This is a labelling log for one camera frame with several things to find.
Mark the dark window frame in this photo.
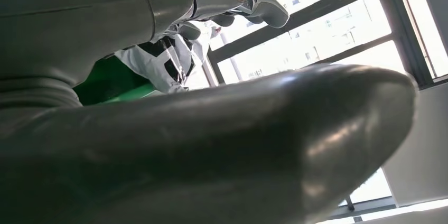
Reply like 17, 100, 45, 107
194, 0, 448, 223

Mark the white parcel with black print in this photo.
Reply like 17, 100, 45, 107
114, 21, 223, 94

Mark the green plastic crate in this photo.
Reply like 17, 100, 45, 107
72, 56, 165, 107

